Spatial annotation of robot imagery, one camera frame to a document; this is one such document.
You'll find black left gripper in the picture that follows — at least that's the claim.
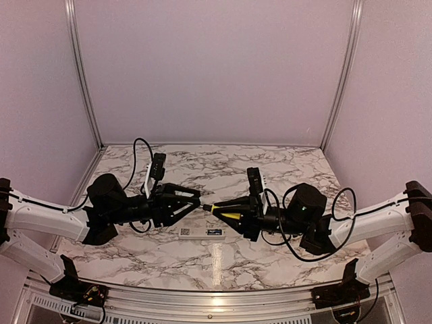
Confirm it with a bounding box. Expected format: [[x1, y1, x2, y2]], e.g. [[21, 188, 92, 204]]
[[108, 183, 200, 228]]

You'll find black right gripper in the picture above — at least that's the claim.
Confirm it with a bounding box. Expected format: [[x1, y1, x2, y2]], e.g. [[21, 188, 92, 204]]
[[213, 194, 308, 242]]

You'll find yellow handled screwdriver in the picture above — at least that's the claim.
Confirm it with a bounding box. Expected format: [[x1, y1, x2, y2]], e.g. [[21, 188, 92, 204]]
[[202, 205, 241, 220]]

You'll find white remote control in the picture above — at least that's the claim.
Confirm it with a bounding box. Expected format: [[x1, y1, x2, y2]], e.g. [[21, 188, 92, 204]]
[[178, 227, 225, 240]]

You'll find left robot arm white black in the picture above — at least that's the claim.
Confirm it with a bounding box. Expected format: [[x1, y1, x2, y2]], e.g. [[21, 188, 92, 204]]
[[1, 173, 200, 300]]

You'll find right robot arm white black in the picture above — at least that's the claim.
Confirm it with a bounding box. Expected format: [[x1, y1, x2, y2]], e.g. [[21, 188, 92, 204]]
[[203, 181, 431, 302]]

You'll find blue battery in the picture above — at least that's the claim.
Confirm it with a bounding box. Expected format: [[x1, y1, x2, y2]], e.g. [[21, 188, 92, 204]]
[[207, 229, 223, 235]]

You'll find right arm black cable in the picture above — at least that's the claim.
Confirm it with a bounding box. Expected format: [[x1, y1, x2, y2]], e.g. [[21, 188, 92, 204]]
[[286, 187, 358, 263]]

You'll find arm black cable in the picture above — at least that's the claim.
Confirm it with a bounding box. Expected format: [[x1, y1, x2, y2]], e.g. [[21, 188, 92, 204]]
[[123, 137, 155, 190], [286, 187, 358, 263]]

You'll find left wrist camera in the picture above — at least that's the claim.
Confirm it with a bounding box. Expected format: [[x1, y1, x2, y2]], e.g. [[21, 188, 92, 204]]
[[141, 153, 166, 198]]

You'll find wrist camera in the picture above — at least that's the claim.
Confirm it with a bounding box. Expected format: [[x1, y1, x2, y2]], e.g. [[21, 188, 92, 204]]
[[246, 167, 268, 215], [141, 153, 166, 198]]

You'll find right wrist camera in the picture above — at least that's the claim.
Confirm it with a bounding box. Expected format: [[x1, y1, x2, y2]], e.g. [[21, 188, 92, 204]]
[[246, 167, 268, 215]]

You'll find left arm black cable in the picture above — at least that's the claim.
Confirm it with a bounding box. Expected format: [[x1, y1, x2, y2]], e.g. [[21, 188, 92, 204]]
[[123, 137, 155, 190]]

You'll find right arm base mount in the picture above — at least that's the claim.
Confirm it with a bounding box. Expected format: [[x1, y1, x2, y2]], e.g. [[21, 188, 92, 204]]
[[311, 259, 371, 309]]

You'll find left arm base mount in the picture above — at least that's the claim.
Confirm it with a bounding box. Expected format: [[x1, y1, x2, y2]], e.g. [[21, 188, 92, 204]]
[[49, 254, 108, 308]]

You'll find front aluminium rail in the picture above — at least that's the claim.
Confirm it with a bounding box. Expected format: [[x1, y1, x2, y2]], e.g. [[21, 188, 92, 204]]
[[20, 281, 406, 324]]

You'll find left aluminium frame post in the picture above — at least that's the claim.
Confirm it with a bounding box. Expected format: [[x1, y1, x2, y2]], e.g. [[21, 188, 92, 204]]
[[64, 0, 105, 151]]

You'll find aluminium frame post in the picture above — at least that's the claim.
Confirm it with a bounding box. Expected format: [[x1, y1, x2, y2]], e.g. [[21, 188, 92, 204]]
[[320, 0, 364, 155], [64, 0, 105, 151]]

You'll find right aluminium frame post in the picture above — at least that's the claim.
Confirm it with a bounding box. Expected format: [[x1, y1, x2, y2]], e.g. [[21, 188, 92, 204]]
[[320, 0, 364, 155]]

